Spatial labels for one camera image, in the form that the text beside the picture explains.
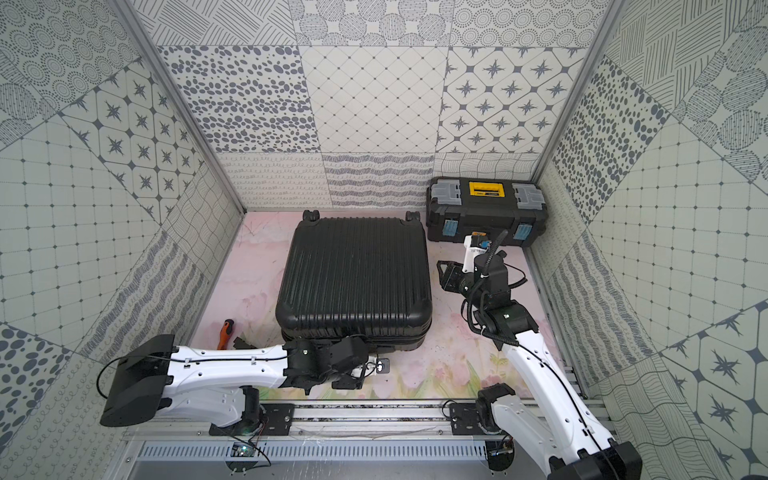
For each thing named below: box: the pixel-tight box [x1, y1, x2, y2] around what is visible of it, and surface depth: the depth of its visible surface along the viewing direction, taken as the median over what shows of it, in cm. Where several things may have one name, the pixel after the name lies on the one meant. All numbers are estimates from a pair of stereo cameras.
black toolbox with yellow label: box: [426, 176, 548, 247], surface depth 103 cm
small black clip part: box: [233, 336, 257, 350], surface depth 88 cm
